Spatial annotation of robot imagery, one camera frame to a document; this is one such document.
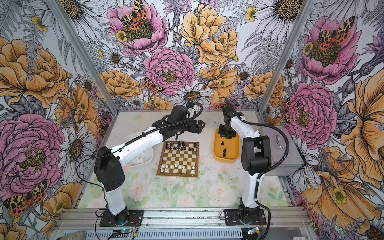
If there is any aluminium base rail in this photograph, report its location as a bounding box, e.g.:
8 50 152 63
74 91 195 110
55 207 311 230

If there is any aluminium corner post right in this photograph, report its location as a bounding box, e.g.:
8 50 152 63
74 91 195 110
258 0 315 114

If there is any white cable duct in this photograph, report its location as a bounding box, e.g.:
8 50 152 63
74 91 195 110
53 228 243 240

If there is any aluminium corner post left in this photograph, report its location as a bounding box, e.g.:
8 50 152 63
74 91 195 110
47 1 119 117

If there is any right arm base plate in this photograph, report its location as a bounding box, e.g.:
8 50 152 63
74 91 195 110
224 207 267 226

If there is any yellow plastic bin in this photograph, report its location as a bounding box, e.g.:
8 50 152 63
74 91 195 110
213 128 240 164

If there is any wooden chess board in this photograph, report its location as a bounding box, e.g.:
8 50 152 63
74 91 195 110
157 141 200 178

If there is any grey metal box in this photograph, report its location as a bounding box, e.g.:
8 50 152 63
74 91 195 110
259 125 305 177

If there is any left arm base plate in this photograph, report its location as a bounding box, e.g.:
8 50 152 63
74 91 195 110
100 209 144 227

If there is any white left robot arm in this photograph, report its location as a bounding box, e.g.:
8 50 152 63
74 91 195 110
94 102 205 226

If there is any white plastic bin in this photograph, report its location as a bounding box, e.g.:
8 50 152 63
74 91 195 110
124 133 154 167

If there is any floral table mat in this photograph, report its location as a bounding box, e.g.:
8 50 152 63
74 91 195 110
77 149 289 208

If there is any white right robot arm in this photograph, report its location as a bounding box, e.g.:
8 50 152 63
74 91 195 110
215 99 272 224

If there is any aluminium corner post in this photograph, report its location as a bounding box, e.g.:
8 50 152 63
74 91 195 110
258 0 315 114
47 1 119 117

